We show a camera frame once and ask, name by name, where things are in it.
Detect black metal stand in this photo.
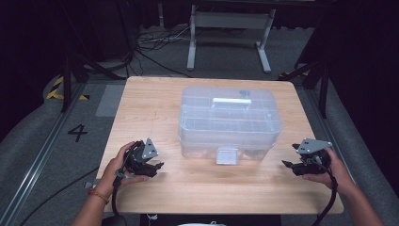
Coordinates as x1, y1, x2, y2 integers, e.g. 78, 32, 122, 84
58, 0, 127, 113
278, 56, 331, 120

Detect bundle of floor cables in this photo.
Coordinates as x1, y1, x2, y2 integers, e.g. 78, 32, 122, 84
125, 24, 193, 77

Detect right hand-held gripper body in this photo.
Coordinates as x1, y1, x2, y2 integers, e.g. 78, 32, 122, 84
292, 137, 333, 176

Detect person's white clothing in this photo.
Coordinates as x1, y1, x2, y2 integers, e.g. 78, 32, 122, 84
177, 221, 228, 226

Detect person's left hand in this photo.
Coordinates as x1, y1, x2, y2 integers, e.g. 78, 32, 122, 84
96, 140, 151, 199

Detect grey floor plate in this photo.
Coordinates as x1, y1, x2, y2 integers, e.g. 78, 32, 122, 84
94, 84, 127, 119

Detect grey metal table stand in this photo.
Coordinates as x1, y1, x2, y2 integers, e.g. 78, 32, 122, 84
186, 4, 277, 74

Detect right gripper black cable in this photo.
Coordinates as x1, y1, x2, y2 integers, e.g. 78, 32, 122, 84
309, 156, 340, 226

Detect yellow black floor tape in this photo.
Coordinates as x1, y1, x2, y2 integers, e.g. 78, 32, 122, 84
45, 75, 90, 102

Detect thin black floor cable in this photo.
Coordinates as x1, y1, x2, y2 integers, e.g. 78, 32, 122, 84
18, 166, 100, 226

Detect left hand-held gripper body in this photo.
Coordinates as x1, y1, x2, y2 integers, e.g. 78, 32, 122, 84
123, 137, 160, 176

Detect clear plastic storage box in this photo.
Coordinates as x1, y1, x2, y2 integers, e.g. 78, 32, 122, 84
178, 86, 283, 166

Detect grey tape strip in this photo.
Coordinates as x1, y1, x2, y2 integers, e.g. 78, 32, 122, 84
83, 178, 102, 190

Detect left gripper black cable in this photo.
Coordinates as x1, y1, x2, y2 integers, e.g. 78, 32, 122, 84
102, 140, 142, 226

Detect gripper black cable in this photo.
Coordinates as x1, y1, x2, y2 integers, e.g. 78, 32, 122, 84
309, 156, 340, 226
102, 140, 142, 226

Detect orange wrist bracelet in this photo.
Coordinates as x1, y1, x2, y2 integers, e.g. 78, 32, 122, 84
87, 187, 110, 205

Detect metal floor rail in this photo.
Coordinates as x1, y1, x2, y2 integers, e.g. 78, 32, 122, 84
305, 89, 376, 226
0, 82, 88, 226

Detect person's right hand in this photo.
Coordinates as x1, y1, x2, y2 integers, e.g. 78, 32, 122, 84
302, 147, 358, 198

